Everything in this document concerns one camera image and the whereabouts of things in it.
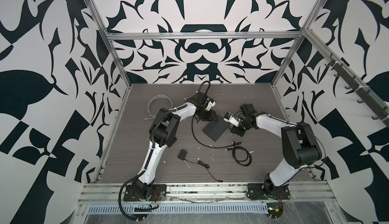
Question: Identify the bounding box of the black network switch box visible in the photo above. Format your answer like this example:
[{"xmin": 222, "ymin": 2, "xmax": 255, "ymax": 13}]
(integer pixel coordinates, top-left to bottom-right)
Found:
[{"xmin": 203, "ymin": 120, "xmax": 230, "ymax": 142}]

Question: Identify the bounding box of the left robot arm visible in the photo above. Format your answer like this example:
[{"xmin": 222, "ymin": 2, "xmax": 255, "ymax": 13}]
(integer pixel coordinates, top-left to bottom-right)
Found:
[{"xmin": 118, "ymin": 81, "xmax": 216, "ymax": 222}]

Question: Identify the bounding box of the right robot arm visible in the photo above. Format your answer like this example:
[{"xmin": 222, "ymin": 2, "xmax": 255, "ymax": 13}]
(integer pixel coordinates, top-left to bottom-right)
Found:
[{"xmin": 224, "ymin": 103, "xmax": 323, "ymax": 200}]

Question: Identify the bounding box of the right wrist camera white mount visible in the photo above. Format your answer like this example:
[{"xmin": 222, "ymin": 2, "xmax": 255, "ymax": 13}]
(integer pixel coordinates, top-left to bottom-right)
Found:
[{"xmin": 223, "ymin": 112, "xmax": 240, "ymax": 127}]

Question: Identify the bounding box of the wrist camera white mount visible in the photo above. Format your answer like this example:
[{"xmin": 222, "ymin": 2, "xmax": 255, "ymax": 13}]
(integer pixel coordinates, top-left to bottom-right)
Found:
[
  {"xmin": 204, "ymin": 99, "xmax": 216, "ymax": 111},
  {"xmin": 223, "ymin": 112, "xmax": 240, "ymax": 127}
]

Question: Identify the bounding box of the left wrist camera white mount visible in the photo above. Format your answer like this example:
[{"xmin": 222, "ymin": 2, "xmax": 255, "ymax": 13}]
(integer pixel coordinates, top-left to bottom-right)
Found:
[{"xmin": 204, "ymin": 99, "xmax": 216, "ymax": 111}]

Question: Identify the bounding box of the small black adapter with cable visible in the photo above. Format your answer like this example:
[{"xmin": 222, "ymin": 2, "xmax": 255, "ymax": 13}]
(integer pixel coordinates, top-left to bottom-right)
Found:
[{"xmin": 177, "ymin": 149, "xmax": 224, "ymax": 183}]

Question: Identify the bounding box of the grey coiled ethernet cable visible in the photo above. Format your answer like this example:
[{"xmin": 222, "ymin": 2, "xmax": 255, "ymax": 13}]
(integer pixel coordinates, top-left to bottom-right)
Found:
[{"xmin": 144, "ymin": 94, "xmax": 174, "ymax": 121}]

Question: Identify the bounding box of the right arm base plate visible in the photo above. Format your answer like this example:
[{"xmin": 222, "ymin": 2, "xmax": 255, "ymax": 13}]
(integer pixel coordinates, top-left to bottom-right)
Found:
[{"xmin": 246, "ymin": 182, "xmax": 290, "ymax": 200}]

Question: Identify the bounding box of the white slotted cable duct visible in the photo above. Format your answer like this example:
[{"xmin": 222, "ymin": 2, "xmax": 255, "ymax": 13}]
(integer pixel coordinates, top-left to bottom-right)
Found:
[{"xmin": 88, "ymin": 202, "xmax": 268, "ymax": 214}]

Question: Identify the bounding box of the aluminium frame crossbar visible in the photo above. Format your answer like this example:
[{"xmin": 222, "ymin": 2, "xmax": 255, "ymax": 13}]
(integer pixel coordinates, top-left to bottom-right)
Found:
[{"xmin": 106, "ymin": 31, "xmax": 301, "ymax": 41}]

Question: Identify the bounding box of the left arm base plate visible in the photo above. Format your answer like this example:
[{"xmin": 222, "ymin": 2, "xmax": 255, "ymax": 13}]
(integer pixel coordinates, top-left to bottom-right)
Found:
[{"xmin": 124, "ymin": 183, "xmax": 167, "ymax": 202}]

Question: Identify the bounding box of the front aluminium rail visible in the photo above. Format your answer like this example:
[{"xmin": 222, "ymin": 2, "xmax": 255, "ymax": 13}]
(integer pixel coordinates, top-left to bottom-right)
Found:
[{"xmin": 77, "ymin": 181, "xmax": 336, "ymax": 204}]

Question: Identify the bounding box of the wall hook rack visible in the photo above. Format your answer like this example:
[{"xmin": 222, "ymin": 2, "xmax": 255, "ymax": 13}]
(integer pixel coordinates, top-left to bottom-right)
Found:
[{"xmin": 326, "ymin": 53, "xmax": 389, "ymax": 128}]

